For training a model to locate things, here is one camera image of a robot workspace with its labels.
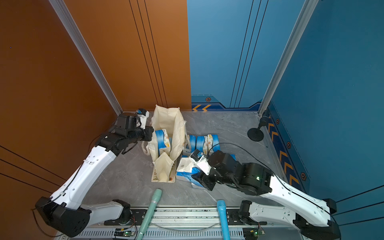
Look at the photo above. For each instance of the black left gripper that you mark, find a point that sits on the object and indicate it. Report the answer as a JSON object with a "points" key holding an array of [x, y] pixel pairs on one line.
{"points": [[149, 130]]}

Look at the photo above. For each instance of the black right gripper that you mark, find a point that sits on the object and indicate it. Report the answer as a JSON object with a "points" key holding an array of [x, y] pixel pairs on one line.
{"points": [[203, 179]]}

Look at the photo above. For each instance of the blue cartoon tissue pack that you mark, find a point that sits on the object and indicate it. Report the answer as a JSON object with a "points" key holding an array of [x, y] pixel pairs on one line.
{"points": [[164, 143]]}

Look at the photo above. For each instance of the cream floral canvas bag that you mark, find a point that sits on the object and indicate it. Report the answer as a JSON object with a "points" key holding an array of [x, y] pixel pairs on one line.
{"points": [[172, 120]]}

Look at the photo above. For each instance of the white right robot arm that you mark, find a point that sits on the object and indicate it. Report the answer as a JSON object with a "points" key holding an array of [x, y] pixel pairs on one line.
{"points": [[310, 216]]}

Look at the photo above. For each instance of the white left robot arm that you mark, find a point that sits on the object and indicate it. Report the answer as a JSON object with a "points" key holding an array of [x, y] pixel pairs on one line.
{"points": [[64, 209]]}

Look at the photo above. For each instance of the tissue pack right of pair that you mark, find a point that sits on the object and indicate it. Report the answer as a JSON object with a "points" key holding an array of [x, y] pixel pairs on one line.
{"points": [[195, 182]]}

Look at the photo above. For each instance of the tissue pack of pair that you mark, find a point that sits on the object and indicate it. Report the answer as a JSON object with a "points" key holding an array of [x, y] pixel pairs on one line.
{"points": [[186, 169], [195, 182]]}

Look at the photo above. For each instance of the tissue pack left of pair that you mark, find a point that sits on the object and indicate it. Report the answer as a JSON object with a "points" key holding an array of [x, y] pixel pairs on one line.
{"points": [[186, 169]]}

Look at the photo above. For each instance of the back row tissue pack left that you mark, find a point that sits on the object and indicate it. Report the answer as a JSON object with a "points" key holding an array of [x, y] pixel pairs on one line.
{"points": [[191, 143]]}

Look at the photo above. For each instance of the right circuit board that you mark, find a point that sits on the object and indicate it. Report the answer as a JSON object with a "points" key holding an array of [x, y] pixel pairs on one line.
{"points": [[253, 234]]}

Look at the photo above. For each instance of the circuit board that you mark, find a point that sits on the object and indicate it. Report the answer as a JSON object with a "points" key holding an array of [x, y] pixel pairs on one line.
{"points": [[253, 234], [124, 234]]}

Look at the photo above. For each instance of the black round-base stand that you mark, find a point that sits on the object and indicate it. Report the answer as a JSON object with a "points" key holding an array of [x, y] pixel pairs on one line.
{"points": [[256, 134]]}

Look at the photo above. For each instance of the left circuit board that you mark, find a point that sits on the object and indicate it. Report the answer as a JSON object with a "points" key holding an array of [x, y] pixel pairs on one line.
{"points": [[124, 234]]}

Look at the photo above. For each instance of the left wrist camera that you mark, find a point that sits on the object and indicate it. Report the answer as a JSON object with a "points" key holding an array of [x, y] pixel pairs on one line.
{"points": [[142, 115]]}

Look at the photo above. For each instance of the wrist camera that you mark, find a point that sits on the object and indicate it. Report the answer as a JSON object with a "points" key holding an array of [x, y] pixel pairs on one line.
{"points": [[142, 115], [201, 161]]}

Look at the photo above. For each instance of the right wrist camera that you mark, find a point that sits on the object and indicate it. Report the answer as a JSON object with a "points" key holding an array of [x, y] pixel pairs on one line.
{"points": [[201, 161]]}

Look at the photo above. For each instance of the blue handle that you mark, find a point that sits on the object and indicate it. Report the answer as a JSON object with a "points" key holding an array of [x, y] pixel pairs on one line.
{"points": [[222, 210]]}

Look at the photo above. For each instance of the green handle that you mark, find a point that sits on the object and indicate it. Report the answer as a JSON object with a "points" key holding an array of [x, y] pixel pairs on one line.
{"points": [[149, 214]]}

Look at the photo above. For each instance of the aluminium front rail frame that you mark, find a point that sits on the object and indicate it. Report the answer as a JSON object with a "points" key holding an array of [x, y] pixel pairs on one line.
{"points": [[189, 223]]}

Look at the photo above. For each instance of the aluminium corner post left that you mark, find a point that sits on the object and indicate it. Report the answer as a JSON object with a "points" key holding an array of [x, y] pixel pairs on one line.
{"points": [[75, 34]]}

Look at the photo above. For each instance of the aluminium corner post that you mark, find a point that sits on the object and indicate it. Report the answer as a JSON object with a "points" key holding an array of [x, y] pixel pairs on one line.
{"points": [[75, 34], [300, 25]]}

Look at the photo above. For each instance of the aluminium corner post right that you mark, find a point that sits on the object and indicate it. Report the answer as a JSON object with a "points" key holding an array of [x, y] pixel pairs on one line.
{"points": [[300, 25]]}

